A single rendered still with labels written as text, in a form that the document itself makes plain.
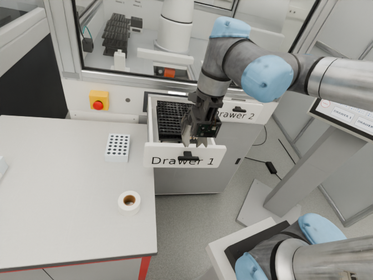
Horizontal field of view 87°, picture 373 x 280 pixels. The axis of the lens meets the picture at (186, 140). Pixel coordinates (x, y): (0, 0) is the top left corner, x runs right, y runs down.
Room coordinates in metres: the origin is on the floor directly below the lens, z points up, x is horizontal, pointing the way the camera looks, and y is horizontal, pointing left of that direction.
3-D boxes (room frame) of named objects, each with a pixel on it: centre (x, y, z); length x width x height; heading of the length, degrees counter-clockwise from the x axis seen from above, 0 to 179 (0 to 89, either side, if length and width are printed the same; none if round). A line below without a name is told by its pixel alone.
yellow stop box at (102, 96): (0.66, 0.40, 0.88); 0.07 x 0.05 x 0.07; 110
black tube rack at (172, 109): (0.68, 0.06, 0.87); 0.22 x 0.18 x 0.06; 20
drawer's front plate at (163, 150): (0.49, -0.01, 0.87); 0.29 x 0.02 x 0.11; 110
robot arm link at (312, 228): (0.23, -0.35, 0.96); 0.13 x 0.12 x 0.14; 129
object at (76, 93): (1.26, 0.23, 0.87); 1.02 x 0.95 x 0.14; 110
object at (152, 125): (0.69, 0.06, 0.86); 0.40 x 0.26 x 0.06; 20
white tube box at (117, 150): (0.53, 0.26, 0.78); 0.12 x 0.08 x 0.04; 19
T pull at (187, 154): (0.47, -0.02, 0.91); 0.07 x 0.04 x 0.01; 110
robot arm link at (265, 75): (0.38, -0.10, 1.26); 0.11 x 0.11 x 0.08; 39
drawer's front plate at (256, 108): (0.90, -0.20, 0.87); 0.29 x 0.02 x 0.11; 110
